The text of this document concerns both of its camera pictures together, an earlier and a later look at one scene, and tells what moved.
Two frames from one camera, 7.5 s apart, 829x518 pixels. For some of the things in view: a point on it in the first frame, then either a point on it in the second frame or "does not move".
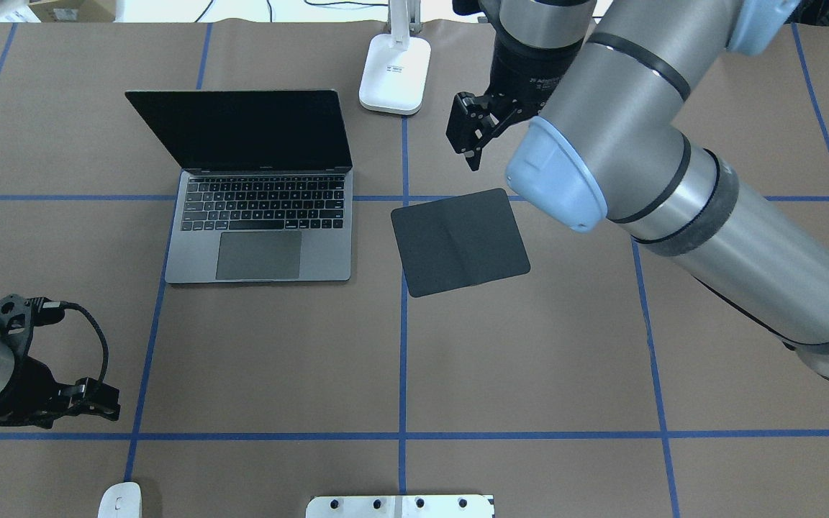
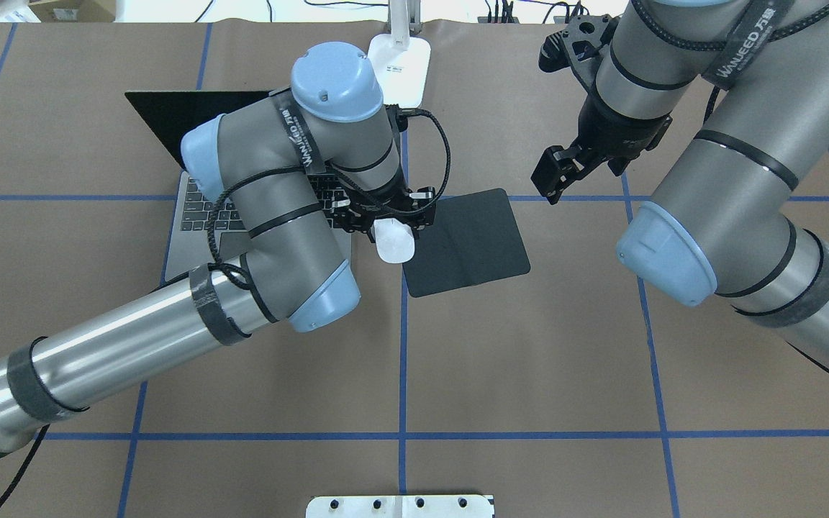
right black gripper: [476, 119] to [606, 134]
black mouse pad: [458, 242] does not move
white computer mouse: [121, 500] to [394, 239]
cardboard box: [75, 11] does not move
